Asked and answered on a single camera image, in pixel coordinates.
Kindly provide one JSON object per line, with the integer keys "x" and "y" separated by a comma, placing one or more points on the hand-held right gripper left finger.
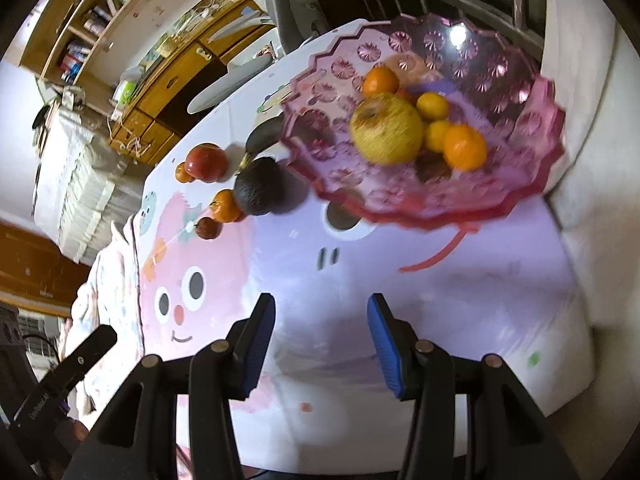
{"x": 257, "y": 347}

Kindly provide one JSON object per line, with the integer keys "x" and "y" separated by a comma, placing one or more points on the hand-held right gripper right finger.
{"x": 387, "y": 352}

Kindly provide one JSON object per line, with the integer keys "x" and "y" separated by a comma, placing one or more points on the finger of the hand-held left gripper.
{"x": 85, "y": 357}

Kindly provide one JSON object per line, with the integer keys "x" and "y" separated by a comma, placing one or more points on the small dark red fruit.
{"x": 207, "y": 228}
{"x": 432, "y": 169}

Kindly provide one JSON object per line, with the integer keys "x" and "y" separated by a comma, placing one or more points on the orange mandarin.
{"x": 380, "y": 81}
{"x": 181, "y": 173}
{"x": 466, "y": 147}
{"x": 225, "y": 206}

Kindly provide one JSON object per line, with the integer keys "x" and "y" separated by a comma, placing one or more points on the dark avocado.
{"x": 257, "y": 187}

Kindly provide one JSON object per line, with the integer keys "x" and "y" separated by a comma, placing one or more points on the red apple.
{"x": 205, "y": 162}

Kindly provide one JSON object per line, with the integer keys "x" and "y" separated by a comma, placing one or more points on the small yellow citrus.
{"x": 436, "y": 136}
{"x": 432, "y": 106}

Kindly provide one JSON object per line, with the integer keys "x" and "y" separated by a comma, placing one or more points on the yellow pear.
{"x": 387, "y": 127}

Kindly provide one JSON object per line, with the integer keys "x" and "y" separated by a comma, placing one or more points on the pink plastic fruit bowl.
{"x": 500, "y": 110}

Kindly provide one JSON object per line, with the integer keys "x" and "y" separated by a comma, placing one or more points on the pastel floral blanket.
{"x": 105, "y": 310}

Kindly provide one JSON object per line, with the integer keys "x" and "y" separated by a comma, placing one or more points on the cartoon printed tablecloth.
{"x": 450, "y": 320}

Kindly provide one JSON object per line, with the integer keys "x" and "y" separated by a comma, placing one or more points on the brown wooden door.
{"x": 35, "y": 270}

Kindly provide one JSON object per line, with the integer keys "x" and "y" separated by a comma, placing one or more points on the white lace covered piano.
{"x": 75, "y": 175}

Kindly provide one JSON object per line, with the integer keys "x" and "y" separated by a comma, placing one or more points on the grey office chair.
{"x": 225, "y": 87}

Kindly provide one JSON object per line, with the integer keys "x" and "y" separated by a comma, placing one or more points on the green tissue pack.
{"x": 127, "y": 91}

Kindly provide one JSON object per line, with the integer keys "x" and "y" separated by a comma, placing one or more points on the white floral curtain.
{"x": 590, "y": 110}

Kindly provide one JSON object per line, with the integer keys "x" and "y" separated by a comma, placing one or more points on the wooden bookshelf with books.
{"x": 100, "y": 15}

